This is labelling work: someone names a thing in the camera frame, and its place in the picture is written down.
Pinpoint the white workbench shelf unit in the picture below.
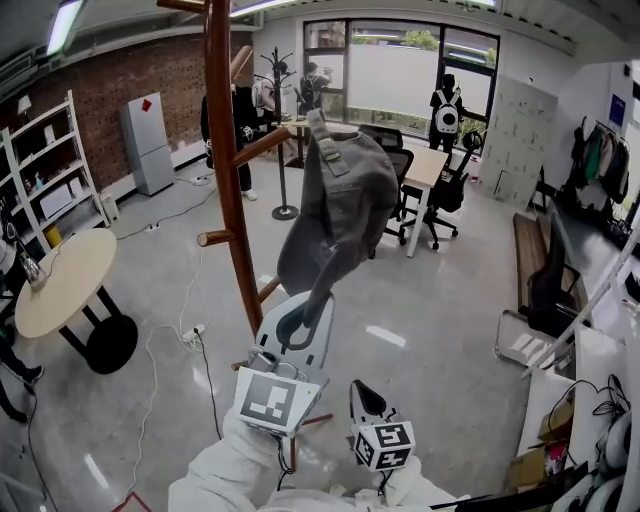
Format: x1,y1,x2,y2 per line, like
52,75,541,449
517,239,640,512

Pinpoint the round beige table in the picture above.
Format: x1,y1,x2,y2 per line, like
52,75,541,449
13,228,140,376

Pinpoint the grey cap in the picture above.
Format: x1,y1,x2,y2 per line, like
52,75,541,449
276,108,401,329

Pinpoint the black metal coat stand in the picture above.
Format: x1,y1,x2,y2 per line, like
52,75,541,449
258,47,301,222

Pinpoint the white helmet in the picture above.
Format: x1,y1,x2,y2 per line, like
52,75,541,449
597,412,634,472

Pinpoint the black cantilever chair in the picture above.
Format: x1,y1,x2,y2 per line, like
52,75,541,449
494,239,584,372

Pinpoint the clothes rack with garments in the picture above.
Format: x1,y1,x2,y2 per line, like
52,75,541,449
562,115,633,212

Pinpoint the black power cable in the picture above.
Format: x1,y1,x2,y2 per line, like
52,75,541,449
192,329,224,442
24,384,57,512

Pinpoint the white open shelving unit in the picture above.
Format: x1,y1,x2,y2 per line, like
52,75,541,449
0,89,112,252

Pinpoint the silver refrigerator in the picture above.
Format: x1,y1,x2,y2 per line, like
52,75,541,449
118,91,177,198

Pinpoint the rectangular wooden office table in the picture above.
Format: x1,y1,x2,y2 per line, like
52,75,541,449
397,147,450,259

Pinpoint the large black-framed window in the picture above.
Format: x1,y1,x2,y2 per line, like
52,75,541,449
302,18,502,137

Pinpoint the brown wooden coat rack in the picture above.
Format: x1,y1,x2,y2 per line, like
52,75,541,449
156,0,334,474

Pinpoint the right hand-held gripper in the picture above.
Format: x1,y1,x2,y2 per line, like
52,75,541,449
348,380,417,473

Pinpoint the red floor tape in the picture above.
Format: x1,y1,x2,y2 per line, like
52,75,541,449
110,491,154,512

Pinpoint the brown cardboard box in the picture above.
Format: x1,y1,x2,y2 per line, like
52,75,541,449
507,439,577,494

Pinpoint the grey locker cabinet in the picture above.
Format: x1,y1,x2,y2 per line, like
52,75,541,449
479,74,559,212

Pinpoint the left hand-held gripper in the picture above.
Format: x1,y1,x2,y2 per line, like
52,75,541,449
232,293,336,441

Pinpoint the black mesh office chair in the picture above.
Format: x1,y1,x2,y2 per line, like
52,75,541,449
357,124,417,247

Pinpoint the person's right forearm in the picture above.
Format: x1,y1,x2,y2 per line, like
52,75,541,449
329,457,472,512

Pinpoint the white backpack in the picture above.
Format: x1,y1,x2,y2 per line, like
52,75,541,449
433,90,461,129

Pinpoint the white power cable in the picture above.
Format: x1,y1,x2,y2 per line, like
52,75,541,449
107,249,207,507

